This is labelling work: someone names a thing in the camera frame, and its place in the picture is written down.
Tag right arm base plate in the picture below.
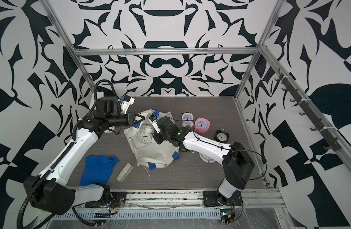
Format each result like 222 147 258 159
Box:
203 190 243 207

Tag blue cloth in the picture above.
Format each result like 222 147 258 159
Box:
80 156 120 186

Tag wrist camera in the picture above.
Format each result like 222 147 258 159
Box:
149 114 160 133
120 95 135 114

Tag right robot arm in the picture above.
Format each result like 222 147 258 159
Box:
149 114 255 198

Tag small white twin-bell clock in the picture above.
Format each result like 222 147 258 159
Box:
181 113 194 128

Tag beige rectangular block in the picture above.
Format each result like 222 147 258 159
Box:
116 163 133 182

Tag white twin-bell alarm clock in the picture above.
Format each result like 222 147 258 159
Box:
136 125 154 145

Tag white canvas bag blue handles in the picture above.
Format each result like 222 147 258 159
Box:
124 109 180 170

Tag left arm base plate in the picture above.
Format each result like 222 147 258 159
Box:
85 191 127 209

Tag white slotted cable duct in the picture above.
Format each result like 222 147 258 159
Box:
53 208 222 220

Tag black hook rack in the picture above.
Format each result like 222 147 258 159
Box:
276 72 342 152

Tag small green circuit board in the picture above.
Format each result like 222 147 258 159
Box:
220 209 235 224

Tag black alarm clock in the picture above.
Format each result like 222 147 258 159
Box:
214 129 230 143

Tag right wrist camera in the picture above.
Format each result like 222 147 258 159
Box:
149 114 160 133

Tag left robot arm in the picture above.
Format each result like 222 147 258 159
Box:
20 96 144 215

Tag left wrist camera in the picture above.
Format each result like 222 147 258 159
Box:
120 95 135 114

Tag pink alarm clock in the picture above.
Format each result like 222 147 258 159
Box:
194 117 210 134

